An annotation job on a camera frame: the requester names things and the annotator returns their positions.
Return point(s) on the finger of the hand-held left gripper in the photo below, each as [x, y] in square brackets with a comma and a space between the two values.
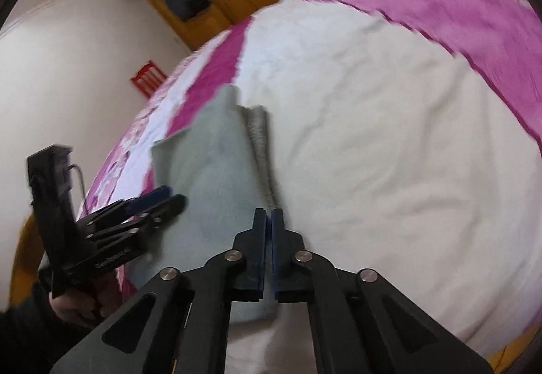
[169, 208]
[152, 197]

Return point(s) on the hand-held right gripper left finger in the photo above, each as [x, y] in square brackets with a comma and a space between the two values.
[254, 255]

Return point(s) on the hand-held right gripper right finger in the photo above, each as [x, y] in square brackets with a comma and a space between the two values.
[281, 259]

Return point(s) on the grey-blue fleece pants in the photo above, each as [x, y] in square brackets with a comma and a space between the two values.
[216, 188]

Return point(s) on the person's left forearm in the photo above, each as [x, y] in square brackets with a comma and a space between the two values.
[25, 331]

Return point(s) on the person's left hand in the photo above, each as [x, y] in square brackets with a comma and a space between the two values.
[72, 308]

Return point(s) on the red wooden chair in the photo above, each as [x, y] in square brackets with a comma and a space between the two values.
[146, 78]

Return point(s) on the magenta and white bed blanket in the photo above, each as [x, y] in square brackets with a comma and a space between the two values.
[381, 145]

